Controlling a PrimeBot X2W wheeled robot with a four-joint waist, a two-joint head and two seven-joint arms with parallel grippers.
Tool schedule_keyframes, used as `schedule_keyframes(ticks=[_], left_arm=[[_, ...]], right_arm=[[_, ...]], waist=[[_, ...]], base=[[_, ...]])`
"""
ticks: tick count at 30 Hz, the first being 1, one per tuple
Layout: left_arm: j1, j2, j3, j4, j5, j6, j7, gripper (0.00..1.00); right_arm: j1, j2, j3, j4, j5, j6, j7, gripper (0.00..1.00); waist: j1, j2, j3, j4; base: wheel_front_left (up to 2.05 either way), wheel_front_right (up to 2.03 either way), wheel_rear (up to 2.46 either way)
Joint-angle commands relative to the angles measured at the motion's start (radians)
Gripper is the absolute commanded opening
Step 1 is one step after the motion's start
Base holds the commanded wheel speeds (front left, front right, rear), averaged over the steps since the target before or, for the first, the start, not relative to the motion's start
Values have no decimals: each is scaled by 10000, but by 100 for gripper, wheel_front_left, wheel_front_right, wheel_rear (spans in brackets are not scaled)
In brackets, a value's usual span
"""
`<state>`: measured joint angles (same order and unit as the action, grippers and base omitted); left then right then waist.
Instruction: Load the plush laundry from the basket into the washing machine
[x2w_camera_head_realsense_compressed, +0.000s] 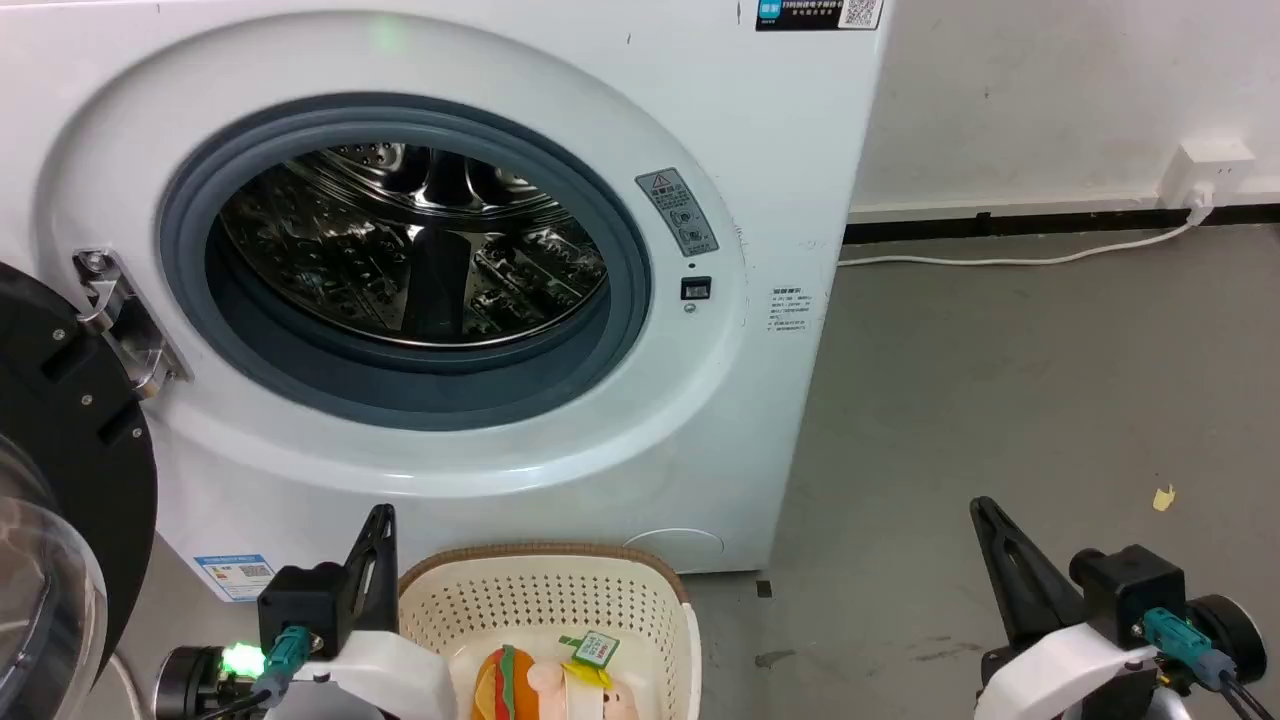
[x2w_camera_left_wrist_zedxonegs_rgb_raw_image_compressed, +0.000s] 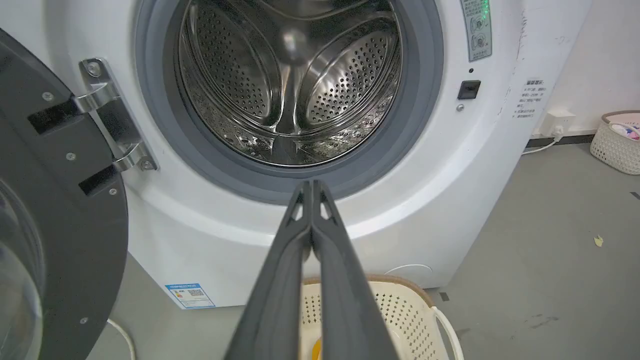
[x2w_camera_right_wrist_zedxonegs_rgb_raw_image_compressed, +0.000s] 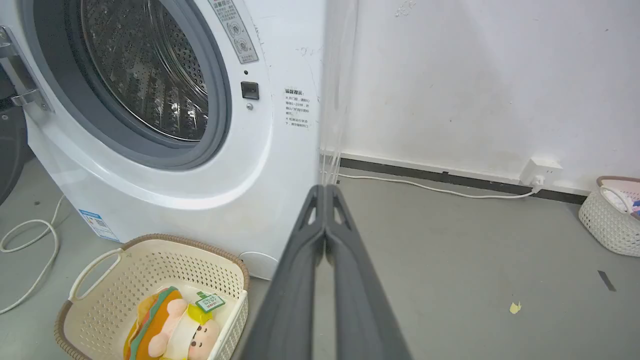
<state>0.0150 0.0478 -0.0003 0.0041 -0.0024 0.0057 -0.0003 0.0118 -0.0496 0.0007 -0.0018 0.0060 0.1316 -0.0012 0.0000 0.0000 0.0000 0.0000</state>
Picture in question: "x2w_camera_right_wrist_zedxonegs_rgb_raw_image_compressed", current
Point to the white wall power socket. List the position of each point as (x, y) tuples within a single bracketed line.
[(540, 171)]

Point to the cream perforated laundry basket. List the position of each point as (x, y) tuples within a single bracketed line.
[(150, 300)]

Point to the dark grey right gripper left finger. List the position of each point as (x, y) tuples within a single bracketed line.
[(292, 290)]

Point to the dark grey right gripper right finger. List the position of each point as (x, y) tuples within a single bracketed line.
[(360, 300)]

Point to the white front-load washing machine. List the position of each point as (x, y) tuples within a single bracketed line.
[(210, 125)]

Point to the washing machine door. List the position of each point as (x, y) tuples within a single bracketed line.
[(12, 110)]

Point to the plush doll in burger costume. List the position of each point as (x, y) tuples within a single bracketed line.
[(172, 327)]

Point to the yellow paper scrap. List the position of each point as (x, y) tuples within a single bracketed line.
[(515, 307)]

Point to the black tape strip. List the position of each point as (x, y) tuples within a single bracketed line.
[(606, 280)]

